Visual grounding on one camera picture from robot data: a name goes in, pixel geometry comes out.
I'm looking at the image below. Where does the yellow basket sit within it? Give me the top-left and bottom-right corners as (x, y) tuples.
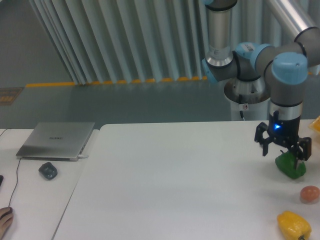
(308, 116), (320, 134)

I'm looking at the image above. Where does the green bell pepper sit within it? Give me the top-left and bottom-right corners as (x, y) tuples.
(275, 151), (307, 180)

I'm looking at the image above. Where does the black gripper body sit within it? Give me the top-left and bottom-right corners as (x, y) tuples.
(267, 116), (301, 149)

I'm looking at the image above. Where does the yellow bell pepper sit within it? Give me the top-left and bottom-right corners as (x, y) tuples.
(276, 211), (312, 240)

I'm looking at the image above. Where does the silver closed laptop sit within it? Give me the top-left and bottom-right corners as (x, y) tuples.
(16, 122), (95, 161)

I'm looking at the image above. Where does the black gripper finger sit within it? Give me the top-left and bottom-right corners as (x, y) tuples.
(254, 122), (274, 157)
(289, 137), (312, 170)

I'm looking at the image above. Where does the white laptop plug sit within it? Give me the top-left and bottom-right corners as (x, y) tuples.
(78, 154), (89, 159)

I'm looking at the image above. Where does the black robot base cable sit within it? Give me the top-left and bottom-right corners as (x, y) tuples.
(237, 93), (246, 122)

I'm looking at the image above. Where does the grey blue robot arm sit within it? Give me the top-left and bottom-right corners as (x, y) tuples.
(203, 0), (320, 169)

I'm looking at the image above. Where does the black mouse cable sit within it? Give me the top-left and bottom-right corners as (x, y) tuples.
(0, 129), (23, 209)

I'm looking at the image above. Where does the person's hand on mouse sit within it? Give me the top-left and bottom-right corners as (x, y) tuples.
(0, 207), (14, 239)

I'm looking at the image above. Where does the orange round fruit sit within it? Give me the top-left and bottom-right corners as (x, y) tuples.
(300, 185), (320, 203)

